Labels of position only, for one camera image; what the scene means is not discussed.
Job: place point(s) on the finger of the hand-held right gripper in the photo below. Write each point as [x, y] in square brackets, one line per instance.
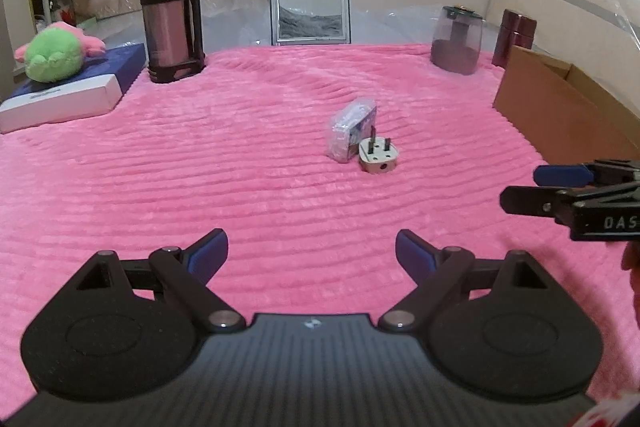
[560, 175]
[530, 201]

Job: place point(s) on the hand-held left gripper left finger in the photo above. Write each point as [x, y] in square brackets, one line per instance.
[210, 252]

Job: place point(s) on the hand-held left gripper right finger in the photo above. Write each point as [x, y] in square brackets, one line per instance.
[415, 254]

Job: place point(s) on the brown cardboard box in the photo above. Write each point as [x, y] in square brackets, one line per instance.
[545, 117]

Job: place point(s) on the person's right hand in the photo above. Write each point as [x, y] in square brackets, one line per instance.
[635, 272]

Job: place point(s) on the pink ribbed blanket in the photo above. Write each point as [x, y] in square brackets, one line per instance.
[200, 157]

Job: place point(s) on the beige plug adapter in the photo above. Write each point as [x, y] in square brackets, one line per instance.
[377, 162]

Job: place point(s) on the clear card pack blue label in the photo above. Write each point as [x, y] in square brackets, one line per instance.
[347, 132]

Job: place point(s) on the maroon tumbler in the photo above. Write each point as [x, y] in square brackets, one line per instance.
[512, 37]

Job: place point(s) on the dark glass jar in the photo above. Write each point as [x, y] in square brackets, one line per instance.
[457, 47]

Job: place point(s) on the red white patterned clothing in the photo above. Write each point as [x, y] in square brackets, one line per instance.
[615, 417]

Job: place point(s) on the blue and white flat box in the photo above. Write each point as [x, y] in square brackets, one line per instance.
[75, 99]

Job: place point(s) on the pink steel thermos flask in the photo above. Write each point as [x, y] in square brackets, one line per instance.
[167, 32]

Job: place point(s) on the green and pink plush toy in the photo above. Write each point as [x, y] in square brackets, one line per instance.
[52, 54]

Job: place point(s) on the silver picture frame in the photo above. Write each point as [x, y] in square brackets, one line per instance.
[310, 14]

